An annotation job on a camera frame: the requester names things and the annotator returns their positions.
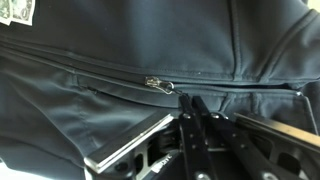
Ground silver zipper slider with pull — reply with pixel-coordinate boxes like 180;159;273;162
143;75;188;98

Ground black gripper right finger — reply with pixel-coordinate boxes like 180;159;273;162
192;95;320;180

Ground one dollar bill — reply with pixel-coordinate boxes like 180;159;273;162
0;0;36;27

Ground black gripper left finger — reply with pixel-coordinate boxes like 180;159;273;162
83;94;214;180

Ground black fabric bag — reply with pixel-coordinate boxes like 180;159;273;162
0;0;320;180

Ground white paper sheet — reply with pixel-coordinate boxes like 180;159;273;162
0;160;86;180

